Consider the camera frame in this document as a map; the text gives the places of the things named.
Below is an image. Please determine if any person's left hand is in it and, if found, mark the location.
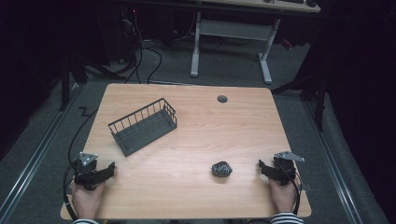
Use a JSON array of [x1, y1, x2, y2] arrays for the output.
[[71, 179, 107, 220]]

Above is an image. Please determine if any metal floor rail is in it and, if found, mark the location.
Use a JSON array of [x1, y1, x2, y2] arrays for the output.
[[0, 83, 82, 222], [302, 101, 364, 224]]

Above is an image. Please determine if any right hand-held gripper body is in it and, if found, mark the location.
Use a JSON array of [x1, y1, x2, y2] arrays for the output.
[[272, 150, 305, 187]]

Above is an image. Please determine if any dark crumpled scrubber ball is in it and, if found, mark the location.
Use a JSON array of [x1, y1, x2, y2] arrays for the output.
[[211, 161, 233, 178]]

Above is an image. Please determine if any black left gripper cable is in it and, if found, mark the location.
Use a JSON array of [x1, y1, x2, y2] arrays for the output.
[[62, 106, 99, 222]]

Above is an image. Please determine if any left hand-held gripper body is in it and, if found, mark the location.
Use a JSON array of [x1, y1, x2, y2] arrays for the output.
[[74, 151, 99, 191]]

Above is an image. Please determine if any black wire basket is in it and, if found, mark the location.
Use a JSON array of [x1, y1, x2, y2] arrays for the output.
[[107, 97, 178, 158]]

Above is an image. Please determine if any bundle of black floor cables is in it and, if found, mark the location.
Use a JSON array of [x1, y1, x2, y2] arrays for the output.
[[118, 12, 164, 86]]

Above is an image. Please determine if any person's right hand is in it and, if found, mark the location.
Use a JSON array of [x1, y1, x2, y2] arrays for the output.
[[268, 176, 301, 215]]

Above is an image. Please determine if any black metal stand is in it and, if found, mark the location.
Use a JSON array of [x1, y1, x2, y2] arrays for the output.
[[57, 53, 125, 113], [270, 59, 332, 133]]

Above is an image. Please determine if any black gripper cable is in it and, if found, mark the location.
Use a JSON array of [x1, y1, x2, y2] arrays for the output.
[[62, 106, 99, 222], [288, 169, 304, 217]]

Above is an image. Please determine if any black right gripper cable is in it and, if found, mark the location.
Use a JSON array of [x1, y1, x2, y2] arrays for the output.
[[288, 169, 304, 217]]

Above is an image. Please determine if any white-legged desk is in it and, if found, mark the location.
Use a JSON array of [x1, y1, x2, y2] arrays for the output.
[[174, 0, 322, 85]]

